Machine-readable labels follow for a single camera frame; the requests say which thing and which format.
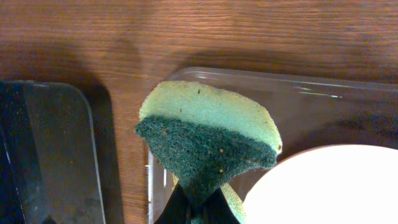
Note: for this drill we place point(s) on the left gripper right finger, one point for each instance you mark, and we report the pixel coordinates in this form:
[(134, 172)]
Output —
[(216, 210)]

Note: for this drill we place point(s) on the black rectangular sponge tray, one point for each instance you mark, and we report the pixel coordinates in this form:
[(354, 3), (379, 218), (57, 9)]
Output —
[(49, 169)]

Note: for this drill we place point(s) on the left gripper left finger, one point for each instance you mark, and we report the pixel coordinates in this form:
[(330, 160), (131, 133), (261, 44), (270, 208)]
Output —
[(177, 209)]

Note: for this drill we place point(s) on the green scrubbing sponge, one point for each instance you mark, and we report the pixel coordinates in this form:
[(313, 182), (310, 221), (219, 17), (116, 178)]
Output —
[(207, 136)]

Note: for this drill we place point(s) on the white plate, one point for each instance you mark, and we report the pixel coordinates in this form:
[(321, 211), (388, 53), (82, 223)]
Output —
[(334, 184)]

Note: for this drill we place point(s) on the brown plastic serving tray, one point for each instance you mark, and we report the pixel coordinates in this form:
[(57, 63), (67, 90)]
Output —
[(310, 112)]

